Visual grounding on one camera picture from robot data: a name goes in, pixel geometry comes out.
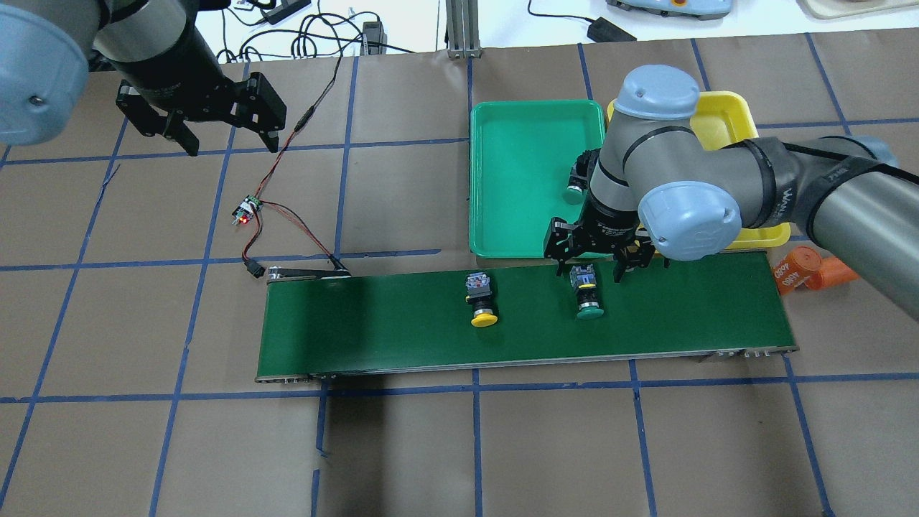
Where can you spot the aluminium frame post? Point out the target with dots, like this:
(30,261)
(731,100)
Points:
(462,30)

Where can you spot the yellow plastic tray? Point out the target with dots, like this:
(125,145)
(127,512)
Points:
(725,122)

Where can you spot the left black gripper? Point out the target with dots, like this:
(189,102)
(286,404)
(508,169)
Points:
(171,70)

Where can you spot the orange cylinder with numbers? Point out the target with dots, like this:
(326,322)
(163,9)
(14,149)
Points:
(795,268)

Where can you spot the black power adapter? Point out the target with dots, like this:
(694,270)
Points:
(603,30)

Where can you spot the green plastic tray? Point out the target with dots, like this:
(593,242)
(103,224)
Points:
(521,153)

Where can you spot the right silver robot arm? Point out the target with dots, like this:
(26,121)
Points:
(847,194)

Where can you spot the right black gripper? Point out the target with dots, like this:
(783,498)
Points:
(607,220)

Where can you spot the yellow push button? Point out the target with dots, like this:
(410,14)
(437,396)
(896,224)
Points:
(481,298)

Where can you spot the green push button dark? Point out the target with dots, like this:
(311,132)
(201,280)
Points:
(578,183)

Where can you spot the plain orange cylinder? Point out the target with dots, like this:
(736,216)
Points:
(833,272)

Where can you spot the green conveyor belt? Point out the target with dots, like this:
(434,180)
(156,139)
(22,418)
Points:
(402,323)

